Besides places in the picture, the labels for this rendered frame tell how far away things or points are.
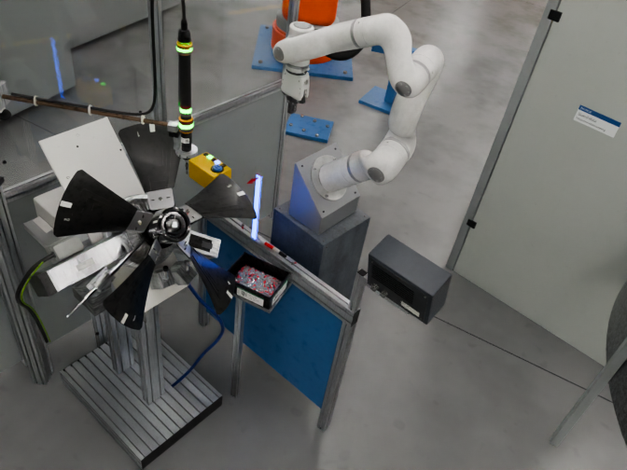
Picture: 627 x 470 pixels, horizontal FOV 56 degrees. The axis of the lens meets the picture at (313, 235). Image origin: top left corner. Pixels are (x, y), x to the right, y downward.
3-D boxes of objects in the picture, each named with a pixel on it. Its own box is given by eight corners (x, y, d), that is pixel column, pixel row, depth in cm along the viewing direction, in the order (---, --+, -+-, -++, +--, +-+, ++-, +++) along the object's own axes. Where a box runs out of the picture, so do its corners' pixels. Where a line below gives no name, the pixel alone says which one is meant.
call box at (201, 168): (188, 179, 256) (188, 158, 249) (206, 171, 262) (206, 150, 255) (213, 197, 249) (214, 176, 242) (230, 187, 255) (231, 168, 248)
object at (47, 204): (29, 221, 240) (23, 200, 232) (65, 205, 250) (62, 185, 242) (52, 242, 232) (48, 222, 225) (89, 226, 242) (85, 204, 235)
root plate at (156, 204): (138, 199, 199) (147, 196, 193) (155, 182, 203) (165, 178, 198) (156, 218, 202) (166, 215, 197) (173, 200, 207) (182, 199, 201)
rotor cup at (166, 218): (130, 227, 198) (146, 223, 188) (158, 199, 206) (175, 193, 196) (159, 257, 204) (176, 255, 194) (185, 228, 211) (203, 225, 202)
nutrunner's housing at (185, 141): (178, 160, 189) (174, 20, 159) (182, 154, 192) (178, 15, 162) (190, 162, 189) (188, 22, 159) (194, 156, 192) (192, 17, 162)
